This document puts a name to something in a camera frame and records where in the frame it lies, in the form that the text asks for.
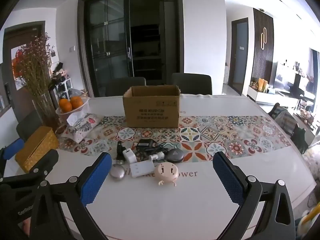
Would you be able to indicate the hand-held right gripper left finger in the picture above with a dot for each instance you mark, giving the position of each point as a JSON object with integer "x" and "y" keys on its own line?
{"x": 96, "y": 180}

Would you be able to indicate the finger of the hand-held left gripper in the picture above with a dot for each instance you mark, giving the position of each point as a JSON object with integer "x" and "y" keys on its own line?
{"x": 13, "y": 148}
{"x": 47, "y": 161}

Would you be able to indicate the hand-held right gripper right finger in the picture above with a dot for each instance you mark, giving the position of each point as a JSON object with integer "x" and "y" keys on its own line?
{"x": 228, "y": 178}

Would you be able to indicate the silver oval object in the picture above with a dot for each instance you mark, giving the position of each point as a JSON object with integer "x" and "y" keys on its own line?
{"x": 117, "y": 172}

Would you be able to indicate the black clip device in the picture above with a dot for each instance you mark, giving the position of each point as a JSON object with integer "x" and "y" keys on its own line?
{"x": 120, "y": 150}

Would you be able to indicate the white cube charger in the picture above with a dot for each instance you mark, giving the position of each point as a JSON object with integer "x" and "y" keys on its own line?
{"x": 129, "y": 156}

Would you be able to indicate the white socket panel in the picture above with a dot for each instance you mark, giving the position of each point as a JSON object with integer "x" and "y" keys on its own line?
{"x": 142, "y": 169}

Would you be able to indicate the dark round device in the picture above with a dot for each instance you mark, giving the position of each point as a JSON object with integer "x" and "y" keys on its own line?
{"x": 175, "y": 155}

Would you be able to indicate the pink round socket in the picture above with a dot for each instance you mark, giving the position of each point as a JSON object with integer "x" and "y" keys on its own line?
{"x": 166, "y": 173}

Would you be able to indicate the white cylindrical plug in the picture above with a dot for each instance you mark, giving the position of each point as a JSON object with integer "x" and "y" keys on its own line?
{"x": 157, "y": 156}

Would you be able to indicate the brown cardboard box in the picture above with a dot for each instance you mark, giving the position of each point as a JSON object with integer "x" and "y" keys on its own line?
{"x": 150, "y": 112}

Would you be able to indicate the woven yellow placemat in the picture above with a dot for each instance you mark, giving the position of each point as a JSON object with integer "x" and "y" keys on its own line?
{"x": 35, "y": 147}

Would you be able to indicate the dark dining chair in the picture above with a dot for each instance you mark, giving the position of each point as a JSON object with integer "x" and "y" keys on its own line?
{"x": 191, "y": 83}
{"x": 125, "y": 86}
{"x": 27, "y": 128}

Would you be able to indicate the glass vase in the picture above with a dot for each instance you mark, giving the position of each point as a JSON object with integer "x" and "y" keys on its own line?
{"x": 45, "y": 112}

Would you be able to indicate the floral fabric tissue pouch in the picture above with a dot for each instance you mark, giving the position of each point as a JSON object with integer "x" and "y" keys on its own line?
{"x": 82, "y": 127}

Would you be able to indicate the patterned tile-print table runner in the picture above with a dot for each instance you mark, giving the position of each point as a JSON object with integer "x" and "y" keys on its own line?
{"x": 200, "y": 135}

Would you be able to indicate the white fruit basket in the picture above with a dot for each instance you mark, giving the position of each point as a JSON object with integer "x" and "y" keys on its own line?
{"x": 76, "y": 112}

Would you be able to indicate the orange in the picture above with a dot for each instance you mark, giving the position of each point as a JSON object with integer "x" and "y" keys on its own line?
{"x": 65, "y": 105}
{"x": 77, "y": 102}

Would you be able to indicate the brown wooden door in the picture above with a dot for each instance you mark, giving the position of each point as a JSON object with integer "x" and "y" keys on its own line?
{"x": 15, "y": 80}

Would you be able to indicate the white shoe rack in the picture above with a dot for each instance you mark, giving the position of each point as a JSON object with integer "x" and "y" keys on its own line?
{"x": 63, "y": 88}

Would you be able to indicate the chair with plaid cushion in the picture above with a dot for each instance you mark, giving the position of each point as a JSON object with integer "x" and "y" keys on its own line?
{"x": 287, "y": 122}

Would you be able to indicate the dried pink flower bunch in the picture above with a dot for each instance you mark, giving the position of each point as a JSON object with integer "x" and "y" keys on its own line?
{"x": 35, "y": 67}

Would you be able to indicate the plush toys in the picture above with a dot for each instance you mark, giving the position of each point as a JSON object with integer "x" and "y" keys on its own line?
{"x": 59, "y": 72}

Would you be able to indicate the white tv stand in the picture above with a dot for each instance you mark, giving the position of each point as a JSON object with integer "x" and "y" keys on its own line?
{"x": 265, "y": 96}

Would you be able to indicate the red door ornament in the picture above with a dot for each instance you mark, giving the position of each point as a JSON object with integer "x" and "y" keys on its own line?
{"x": 18, "y": 56}

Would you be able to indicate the television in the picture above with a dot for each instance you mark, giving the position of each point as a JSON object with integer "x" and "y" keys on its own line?
{"x": 285, "y": 77}

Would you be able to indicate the dark hallway door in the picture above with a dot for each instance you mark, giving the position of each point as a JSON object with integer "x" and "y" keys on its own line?
{"x": 240, "y": 55}

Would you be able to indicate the dark glass sliding door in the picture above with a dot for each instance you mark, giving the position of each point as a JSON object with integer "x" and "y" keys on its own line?
{"x": 112, "y": 42}

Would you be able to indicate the white wall switch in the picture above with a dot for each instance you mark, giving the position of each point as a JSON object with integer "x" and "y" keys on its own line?
{"x": 72, "y": 49}

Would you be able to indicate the gold wall ornament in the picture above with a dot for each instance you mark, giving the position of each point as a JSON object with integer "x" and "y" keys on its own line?
{"x": 263, "y": 38}

